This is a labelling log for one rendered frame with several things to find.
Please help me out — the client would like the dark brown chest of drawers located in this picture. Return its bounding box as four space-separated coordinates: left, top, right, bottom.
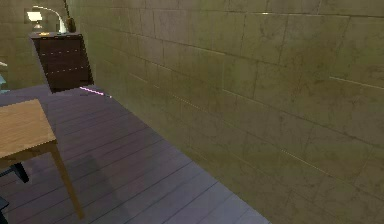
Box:
30 31 95 94

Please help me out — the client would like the dark brown vase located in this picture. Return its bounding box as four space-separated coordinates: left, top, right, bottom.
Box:
63 0 77 34

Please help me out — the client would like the white arched desk lamp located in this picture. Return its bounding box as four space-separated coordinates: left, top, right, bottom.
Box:
32 5 68 35

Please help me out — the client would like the light wooden table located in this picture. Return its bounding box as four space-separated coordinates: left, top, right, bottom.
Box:
0 98 85 221

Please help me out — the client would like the small white shade lamp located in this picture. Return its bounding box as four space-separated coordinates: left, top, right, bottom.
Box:
26 11 44 30

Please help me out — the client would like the black chair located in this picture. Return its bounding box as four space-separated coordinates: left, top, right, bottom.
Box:
0 162 30 224

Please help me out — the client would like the pale blue furniture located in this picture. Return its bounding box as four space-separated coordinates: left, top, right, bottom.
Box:
0 61 10 94

